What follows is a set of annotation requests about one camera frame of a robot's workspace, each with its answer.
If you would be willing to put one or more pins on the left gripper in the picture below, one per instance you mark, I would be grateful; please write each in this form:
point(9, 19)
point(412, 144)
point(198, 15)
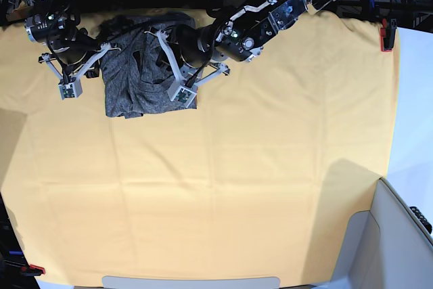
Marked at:
point(191, 46)

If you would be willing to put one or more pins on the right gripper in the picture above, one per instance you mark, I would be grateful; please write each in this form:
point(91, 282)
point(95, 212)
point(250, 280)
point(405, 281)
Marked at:
point(71, 53)

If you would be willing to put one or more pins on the grey long-sleeve shirt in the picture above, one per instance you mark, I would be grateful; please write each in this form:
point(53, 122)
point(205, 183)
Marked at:
point(134, 84)

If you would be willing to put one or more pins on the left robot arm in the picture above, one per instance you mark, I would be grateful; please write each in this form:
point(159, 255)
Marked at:
point(238, 34)

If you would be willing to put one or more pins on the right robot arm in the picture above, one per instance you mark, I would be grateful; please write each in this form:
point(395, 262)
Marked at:
point(55, 24)

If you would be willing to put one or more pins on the yellow table cloth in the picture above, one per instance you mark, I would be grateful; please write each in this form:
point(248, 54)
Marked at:
point(260, 180)

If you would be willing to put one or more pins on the red-black clamp right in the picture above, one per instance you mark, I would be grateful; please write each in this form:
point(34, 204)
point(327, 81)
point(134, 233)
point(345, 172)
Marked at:
point(387, 34)

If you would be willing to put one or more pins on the red-black clamp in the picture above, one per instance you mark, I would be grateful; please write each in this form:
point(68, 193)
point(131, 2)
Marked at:
point(32, 271)
point(387, 34)

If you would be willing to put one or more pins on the red-black clamp left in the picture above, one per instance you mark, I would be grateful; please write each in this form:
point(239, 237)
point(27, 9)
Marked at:
point(32, 271)

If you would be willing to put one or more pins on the white plastic bin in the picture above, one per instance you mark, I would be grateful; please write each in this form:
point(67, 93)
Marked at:
point(384, 247)

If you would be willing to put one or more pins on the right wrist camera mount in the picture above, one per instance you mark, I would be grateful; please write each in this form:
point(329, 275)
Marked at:
point(70, 87)

